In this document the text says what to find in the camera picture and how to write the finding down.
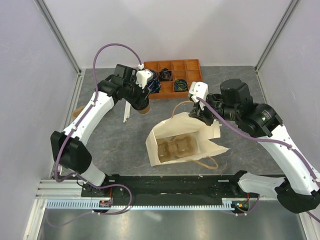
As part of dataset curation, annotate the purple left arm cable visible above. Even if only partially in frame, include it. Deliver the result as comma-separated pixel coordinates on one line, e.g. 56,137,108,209
54,43,144,183

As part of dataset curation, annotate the kraft paper bag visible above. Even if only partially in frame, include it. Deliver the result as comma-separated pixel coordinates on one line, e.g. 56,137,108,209
145,100,229,170

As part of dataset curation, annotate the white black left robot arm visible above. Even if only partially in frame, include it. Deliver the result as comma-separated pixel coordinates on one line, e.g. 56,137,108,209
50,64,153,197

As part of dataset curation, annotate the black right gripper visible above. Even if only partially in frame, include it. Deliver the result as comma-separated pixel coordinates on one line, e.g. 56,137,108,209
189,93,240,126

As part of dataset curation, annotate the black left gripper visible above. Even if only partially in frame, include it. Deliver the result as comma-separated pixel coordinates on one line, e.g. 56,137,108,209
123,75,152,110

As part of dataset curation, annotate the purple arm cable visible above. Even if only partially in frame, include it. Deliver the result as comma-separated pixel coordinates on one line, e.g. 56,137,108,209
54,43,144,183
197,97,320,223

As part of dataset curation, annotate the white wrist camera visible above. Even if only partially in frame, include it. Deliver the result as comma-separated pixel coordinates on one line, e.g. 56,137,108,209
135,64,154,89
188,81,209,103

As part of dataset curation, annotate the brown black coiled band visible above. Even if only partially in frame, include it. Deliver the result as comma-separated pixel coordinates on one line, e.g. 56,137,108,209
159,68,173,82

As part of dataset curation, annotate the blue striped coiled band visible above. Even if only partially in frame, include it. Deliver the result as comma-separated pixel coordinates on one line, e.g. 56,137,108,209
146,79,161,94

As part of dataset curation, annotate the brown pulp cup carrier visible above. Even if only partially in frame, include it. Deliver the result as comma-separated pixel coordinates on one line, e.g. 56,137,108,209
71,105,86,122
156,133,198,163

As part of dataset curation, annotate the green yellow coiled band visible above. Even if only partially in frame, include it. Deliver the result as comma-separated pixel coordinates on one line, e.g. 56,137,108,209
173,78,189,92

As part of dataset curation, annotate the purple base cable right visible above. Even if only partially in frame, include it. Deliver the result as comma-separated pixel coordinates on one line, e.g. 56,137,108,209
231,194,262,217

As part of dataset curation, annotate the white slotted cable duct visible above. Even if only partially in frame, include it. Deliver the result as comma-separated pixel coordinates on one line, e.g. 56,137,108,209
46,199,246,211

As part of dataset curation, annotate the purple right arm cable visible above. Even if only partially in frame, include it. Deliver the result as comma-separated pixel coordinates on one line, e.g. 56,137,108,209
197,97,320,223

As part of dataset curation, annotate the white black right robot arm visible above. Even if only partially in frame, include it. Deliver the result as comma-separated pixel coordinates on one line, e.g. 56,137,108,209
188,78,320,214

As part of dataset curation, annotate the single paper cup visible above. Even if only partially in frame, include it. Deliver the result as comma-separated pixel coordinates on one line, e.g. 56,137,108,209
137,105,150,115

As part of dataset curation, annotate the white straw pack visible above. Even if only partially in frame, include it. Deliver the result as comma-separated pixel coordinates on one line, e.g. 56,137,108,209
123,101,131,123

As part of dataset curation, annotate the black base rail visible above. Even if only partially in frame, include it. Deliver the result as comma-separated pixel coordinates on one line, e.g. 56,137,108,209
81,174,258,206

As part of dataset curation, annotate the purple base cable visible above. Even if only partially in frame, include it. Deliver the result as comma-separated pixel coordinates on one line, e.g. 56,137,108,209
231,194,262,217
44,184,133,227

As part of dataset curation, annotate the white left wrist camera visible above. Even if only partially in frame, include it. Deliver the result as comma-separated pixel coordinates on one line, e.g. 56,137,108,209
135,64,154,89

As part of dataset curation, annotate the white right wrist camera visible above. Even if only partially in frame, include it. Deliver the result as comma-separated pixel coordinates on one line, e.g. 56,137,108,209
188,81,209,103

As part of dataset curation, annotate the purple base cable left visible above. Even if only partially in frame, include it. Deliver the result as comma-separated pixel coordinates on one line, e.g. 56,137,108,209
44,184,133,227

